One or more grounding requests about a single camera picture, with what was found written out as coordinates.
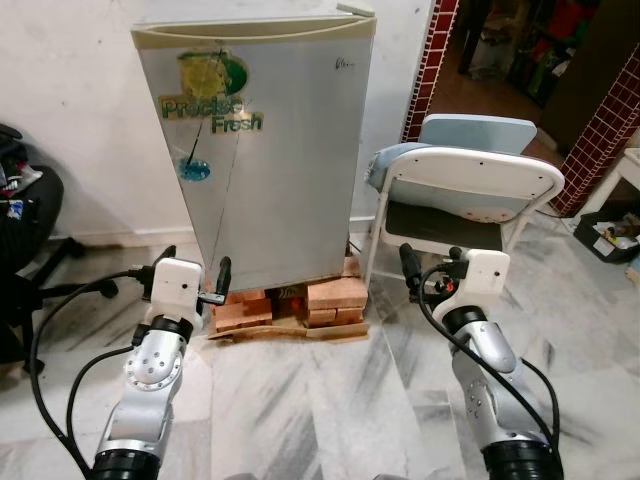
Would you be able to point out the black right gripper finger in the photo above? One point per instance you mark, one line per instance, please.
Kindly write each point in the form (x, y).
(455, 254)
(410, 268)

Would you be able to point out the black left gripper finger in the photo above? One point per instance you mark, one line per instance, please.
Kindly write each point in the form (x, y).
(165, 258)
(224, 278)

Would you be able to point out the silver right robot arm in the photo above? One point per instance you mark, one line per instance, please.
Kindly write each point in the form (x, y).
(490, 365)

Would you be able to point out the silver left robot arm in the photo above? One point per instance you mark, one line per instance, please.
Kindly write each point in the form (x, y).
(150, 380)

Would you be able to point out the silver mini fridge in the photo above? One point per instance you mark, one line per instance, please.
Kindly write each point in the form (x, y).
(280, 180)

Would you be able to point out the red brick stack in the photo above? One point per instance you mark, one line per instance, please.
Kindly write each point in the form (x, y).
(242, 310)
(338, 298)

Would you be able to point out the white folding chair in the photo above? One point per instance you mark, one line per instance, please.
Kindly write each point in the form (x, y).
(470, 175)

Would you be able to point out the brown cardboard sheet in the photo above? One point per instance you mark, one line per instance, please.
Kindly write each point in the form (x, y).
(290, 332)

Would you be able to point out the light blue plastic chair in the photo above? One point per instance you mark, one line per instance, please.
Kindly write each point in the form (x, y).
(480, 132)

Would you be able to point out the black plastic basket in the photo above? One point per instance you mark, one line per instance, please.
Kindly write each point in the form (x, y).
(600, 245)

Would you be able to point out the black office chair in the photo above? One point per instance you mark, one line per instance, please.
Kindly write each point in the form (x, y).
(25, 215)

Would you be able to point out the small white table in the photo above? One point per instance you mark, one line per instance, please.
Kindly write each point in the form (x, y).
(626, 165)

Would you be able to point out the dark shelf with goods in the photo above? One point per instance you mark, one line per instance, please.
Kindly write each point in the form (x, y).
(540, 50)

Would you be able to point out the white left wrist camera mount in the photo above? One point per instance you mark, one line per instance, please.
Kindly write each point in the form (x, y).
(176, 288)

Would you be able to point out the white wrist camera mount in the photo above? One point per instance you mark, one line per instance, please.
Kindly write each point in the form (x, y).
(487, 278)
(176, 288)

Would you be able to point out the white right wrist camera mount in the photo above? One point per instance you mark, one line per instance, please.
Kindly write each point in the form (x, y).
(487, 278)

